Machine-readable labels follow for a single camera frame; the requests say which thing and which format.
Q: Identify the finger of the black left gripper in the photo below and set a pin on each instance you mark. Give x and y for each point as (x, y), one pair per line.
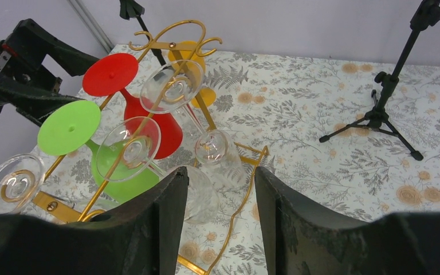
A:
(31, 43)
(33, 103)

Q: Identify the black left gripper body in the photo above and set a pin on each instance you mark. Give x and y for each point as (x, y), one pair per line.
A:
(14, 68)

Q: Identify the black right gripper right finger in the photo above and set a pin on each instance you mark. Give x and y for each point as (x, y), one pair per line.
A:
(301, 236)

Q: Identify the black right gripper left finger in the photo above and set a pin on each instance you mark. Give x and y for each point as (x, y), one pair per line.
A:
(141, 236)

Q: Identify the green plastic wine glass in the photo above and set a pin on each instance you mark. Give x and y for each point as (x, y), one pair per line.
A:
(91, 151)

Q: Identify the red plastic wine glass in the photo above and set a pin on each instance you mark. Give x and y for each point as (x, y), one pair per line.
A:
(112, 74)

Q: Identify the clear wine glass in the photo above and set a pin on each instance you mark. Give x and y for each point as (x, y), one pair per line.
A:
(125, 160)
(21, 178)
(170, 89)

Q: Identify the yellow plastic wine glass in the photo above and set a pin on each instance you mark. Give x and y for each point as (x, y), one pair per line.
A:
(208, 95)

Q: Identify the tripod stand with purple microphone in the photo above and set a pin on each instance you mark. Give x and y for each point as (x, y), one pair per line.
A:
(377, 119)

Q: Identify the gold wire wine glass rack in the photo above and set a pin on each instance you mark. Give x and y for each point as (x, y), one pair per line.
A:
(112, 114)

